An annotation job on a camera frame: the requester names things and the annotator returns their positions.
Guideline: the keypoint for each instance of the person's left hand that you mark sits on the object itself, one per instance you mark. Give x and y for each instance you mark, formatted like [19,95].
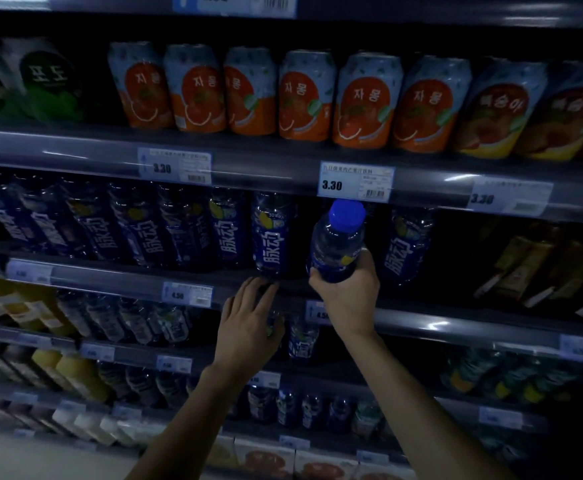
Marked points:
[244,339]

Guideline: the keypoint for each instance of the person's right hand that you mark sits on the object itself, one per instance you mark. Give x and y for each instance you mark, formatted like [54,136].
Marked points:
[351,299]

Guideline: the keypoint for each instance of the row of small blue bottles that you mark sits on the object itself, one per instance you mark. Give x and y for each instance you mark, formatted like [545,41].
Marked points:
[141,384]

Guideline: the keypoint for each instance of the row of dark green bottles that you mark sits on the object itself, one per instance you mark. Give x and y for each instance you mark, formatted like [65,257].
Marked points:
[366,419]

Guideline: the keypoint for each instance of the row of clear white-label bottles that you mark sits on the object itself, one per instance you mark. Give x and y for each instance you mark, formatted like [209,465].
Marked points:
[121,319]

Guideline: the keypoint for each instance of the row of gold label bottles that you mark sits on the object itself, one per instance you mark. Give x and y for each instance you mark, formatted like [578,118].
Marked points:
[531,264]

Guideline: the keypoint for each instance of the row of dark blue bottles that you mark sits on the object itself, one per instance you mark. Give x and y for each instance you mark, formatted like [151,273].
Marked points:
[96,224]

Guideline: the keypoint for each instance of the group of yellow labelled bottles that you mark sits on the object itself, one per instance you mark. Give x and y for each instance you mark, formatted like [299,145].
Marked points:
[16,304]

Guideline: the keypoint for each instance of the dark grey store shelf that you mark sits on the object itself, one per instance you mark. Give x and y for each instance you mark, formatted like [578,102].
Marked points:
[96,149]

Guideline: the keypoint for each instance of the row of pale labelled bottles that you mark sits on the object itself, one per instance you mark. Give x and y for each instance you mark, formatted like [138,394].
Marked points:
[1,364]

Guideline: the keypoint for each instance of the person's left forearm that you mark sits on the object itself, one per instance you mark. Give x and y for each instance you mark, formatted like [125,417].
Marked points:
[191,429]

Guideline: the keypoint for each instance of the person's right forearm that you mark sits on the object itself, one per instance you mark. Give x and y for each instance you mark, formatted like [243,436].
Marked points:
[421,419]

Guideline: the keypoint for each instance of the row of white fruit-print cartons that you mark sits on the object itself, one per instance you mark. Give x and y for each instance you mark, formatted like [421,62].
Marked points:
[266,459]

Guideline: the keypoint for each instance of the row of orange fruit cans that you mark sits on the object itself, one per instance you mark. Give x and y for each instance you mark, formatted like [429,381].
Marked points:
[306,99]

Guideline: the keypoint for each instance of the yellow peach print drink can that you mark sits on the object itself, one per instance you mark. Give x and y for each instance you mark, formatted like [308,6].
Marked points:
[496,114]
[561,119]

